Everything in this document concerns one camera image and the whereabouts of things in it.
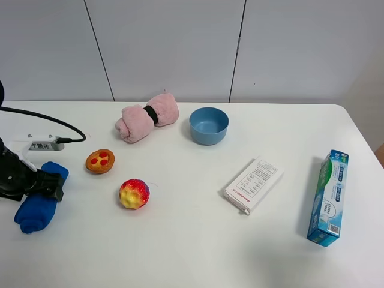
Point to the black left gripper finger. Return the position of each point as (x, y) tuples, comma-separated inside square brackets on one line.
[(49, 193)]

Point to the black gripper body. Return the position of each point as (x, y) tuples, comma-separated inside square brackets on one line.
[(17, 179)]

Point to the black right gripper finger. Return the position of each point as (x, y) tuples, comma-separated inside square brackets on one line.
[(48, 180)]

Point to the blue towel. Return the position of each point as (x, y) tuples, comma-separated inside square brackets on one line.
[(37, 210)]

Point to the toy fruit tart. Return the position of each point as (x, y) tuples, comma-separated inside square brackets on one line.
[(100, 161)]

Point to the red yellow toy strawberry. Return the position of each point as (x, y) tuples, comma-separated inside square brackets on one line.
[(134, 194)]

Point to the pink rolled towel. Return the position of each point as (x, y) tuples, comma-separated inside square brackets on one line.
[(137, 122)]

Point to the blue plastic bowl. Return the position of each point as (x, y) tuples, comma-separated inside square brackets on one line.
[(208, 125)]

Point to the white cardboard box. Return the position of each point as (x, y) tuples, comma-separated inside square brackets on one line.
[(253, 184)]

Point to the blue green toothpaste box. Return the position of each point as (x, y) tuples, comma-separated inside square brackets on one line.
[(327, 211)]

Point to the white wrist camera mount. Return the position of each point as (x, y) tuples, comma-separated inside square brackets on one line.
[(23, 145)]

